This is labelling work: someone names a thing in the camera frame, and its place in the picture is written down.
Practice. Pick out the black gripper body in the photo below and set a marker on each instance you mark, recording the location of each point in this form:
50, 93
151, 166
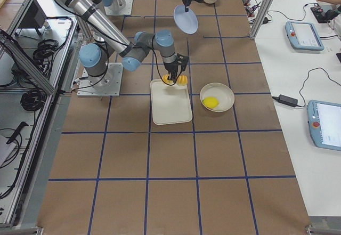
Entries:
170, 66

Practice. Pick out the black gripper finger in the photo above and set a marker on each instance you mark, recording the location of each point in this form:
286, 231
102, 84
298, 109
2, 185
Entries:
170, 79

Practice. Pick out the light blue plate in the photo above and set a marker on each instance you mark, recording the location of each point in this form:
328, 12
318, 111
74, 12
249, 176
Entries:
185, 21

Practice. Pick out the orange striped bread roll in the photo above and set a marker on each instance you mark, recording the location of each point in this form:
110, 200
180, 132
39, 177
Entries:
182, 80

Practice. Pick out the white rectangular tray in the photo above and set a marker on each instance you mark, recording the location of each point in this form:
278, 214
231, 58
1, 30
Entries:
170, 104

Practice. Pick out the yellow lemon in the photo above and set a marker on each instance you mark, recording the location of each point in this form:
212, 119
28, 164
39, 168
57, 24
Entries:
210, 102

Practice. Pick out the white shallow bowl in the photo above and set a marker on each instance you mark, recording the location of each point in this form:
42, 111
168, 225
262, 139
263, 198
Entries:
220, 91

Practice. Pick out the far teach pendant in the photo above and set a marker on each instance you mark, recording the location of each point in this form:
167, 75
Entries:
303, 36

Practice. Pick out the teach pendant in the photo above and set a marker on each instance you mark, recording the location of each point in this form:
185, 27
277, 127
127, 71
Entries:
324, 124
303, 36

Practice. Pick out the black power adapter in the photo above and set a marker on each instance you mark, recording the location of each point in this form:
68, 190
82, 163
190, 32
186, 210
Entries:
286, 100

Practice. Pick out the black monitor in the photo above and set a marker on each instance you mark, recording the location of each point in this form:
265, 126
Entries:
34, 17

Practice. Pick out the near teach pendant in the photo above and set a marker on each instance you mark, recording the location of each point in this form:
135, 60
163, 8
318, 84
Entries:
324, 124

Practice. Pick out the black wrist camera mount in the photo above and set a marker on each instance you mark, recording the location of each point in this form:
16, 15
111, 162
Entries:
182, 61

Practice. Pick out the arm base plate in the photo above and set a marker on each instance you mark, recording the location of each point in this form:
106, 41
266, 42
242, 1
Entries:
102, 86
119, 8

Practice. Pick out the aluminium frame post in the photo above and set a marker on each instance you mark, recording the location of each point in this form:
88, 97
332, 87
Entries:
265, 5

